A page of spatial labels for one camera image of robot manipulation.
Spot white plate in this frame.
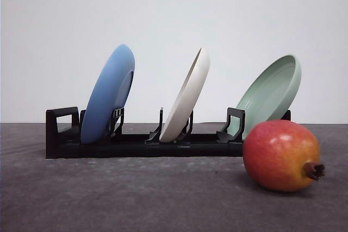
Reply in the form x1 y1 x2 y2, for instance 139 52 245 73
159 47 210 143

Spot red yellow pomegranate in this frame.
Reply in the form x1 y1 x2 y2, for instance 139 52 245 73
243 120 326 192

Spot blue plate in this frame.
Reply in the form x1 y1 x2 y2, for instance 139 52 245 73
80 44 135 144

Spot green plate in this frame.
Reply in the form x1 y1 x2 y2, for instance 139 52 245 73
228 55 302 139

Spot black plate rack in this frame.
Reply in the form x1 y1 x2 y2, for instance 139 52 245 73
46 107 291 159

